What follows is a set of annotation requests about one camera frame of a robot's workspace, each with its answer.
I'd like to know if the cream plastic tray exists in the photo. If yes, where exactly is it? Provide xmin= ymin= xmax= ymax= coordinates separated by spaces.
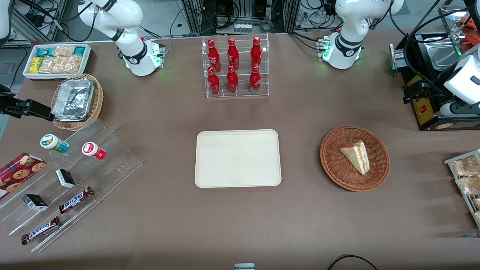
xmin=195 ymin=129 xmax=282 ymax=188

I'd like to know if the white plastic snack bin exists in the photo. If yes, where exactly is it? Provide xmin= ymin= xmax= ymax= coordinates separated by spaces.
xmin=22 ymin=43 xmax=92 ymax=80

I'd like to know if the red cola bottle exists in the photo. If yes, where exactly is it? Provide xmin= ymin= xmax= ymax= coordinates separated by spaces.
xmin=227 ymin=37 xmax=240 ymax=71
xmin=226 ymin=65 xmax=239 ymax=93
xmin=207 ymin=67 xmax=221 ymax=95
xmin=207 ymin=39 xmax=222 ymax=72
xmin=250 ymin=36 xmax=263 ymax=70
xmin=249 ymin=66 xmax=261 ymax=93

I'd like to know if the clear bag of pastries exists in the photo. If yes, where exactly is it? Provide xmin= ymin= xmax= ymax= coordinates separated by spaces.
xmin=456 ymin=175 xmax=480 ymax=195
xmin=451 ymin=157 xmax=480 ymax=177

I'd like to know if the Snickers chocolate bar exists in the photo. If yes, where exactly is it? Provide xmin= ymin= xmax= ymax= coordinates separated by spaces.
xmin=58 ymin=186 xmax=94 ymax=215
xmin=21 ymin=216 xmax=61 ymax=245

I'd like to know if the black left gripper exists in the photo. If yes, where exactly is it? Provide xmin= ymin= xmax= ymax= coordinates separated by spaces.
xmin=404 ymin=82 xmax=449 ymax=105

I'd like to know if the stack of foil trays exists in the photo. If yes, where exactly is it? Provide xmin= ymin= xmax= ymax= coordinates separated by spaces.
xmin=51 ymin=78 xmax=95 ymax=122

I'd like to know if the metal wire display rack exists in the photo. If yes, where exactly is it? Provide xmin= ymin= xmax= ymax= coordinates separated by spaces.
xmin=444 ymin=149 xmax=480 ymax=229

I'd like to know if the black floor cable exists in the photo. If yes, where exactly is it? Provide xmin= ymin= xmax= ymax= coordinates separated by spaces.
xmin=327 ymin=255 xmax=379 ymax=270

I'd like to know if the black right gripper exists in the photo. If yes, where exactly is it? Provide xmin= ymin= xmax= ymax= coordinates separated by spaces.
xmin=0 ymin=84 xmax=55 ymax=122

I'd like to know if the light tan wicker basket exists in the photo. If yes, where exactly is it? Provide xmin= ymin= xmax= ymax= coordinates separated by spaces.
xmin=51 ymin=73 xmax=104 ymax=131

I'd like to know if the red plaid cookie box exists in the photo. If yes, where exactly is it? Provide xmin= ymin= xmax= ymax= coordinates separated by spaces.
xmin=0 ymin=152 xmax=47 ymax=200

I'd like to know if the clear acrylic bottle rack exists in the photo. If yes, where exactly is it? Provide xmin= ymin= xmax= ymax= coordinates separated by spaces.
xmin=202 ymin=34 xmax=270 ymax=99

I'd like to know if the brown round wicker basket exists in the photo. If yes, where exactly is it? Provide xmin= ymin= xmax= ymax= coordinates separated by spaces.
xmin=320 ymin=125 xmax=390 ymax=192

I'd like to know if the black machine with yellow label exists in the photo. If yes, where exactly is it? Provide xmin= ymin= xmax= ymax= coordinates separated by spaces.
xmin=389 ymin=32 xmax=480 ymax=132

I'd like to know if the triangular sandwich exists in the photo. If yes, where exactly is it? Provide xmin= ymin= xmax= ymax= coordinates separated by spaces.
xmin=339 ymin=140 xmax=371 ymax=176

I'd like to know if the clear acrylic stepped shelf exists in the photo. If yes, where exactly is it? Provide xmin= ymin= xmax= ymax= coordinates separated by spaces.
xmin=0 ymin=119 xmax=144 ymax=252

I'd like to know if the steel pan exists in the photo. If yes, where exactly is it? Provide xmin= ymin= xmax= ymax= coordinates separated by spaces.
xmin=427 ymin=37 xmax=464 ymax=72

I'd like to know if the green lidded yogurt cup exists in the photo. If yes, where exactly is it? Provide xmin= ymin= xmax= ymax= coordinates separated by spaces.
xmin=40 ymin=134 xmax=69 ymax=153

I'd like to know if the small black box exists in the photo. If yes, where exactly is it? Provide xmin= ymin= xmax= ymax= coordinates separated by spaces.
xmin=22 ymin=193 xmax=49 ymax=212
xmin=55 ymin=168 xmax=77 ymax=189

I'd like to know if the large clear cracker bag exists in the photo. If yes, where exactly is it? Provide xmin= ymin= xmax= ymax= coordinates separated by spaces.
xmin=39 ymin=56 xmax=82 ymax=74

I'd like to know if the red lidded yogurt cup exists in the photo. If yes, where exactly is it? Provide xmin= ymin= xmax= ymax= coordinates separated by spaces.
xmin=82 ymin=142 xmax=107 ymax=160

